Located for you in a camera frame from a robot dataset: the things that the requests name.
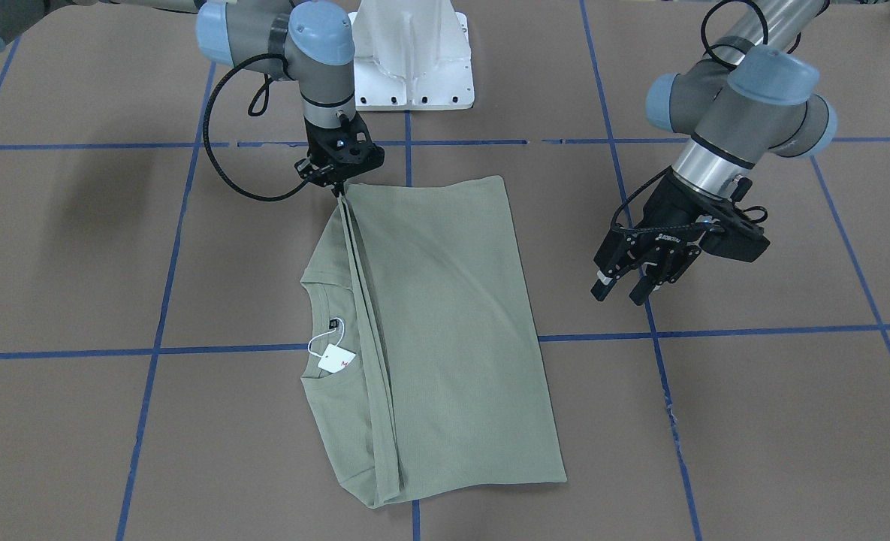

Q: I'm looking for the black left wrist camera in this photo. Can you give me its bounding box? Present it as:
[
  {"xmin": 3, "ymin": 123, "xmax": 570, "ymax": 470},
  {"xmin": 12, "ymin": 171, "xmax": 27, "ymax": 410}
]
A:
[{"xmin": 699, "ymin": 200, "xmax": 771, "ymax": 261}]

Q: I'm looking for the white paper hang tag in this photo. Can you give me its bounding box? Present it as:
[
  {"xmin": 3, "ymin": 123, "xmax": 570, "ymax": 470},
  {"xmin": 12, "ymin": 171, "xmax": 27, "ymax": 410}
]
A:
[{"xmin": 317, "ymin": 343, "xmax": 358, "ymax": 374}]

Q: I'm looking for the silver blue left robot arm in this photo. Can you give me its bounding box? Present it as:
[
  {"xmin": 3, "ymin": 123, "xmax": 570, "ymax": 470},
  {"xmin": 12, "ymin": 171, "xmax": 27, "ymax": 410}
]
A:
[{"xmin": 591, "ymin": 1, "xmax": 838, "ymax": 305}]

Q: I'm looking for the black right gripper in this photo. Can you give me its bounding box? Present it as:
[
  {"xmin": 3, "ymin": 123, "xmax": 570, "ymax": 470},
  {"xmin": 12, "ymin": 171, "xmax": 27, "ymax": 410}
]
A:
[{"xmin": 296, "ymin": 113, "xmax": 385, "ymax": 198}]

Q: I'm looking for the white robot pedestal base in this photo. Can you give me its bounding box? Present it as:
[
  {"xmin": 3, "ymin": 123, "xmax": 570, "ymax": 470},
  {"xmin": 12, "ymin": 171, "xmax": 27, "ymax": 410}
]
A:
[{"xmin": 348, "ymin": 1, "xmax": 475, "ymax": 112}]

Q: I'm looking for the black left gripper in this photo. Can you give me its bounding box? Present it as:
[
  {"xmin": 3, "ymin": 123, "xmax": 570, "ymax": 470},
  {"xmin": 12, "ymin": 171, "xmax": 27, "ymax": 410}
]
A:
[{"xmin": 591, "ymin": 171, "xmax": 731, "ymax": 306}]

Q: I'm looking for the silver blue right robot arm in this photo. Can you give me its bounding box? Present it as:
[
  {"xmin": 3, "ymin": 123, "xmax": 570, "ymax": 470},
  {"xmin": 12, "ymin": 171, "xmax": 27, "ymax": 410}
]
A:
[{"xmin": 0, "ymin": 1, "xmax": 205, "ymax": 223}]

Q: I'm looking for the olive green long-sleeve shirt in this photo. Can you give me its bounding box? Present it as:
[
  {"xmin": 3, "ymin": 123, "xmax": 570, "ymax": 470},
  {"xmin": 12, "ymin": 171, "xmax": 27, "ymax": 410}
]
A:
[{"xmin": 300, "ymin": 176, "xmax": 567, "ymax": 508}]

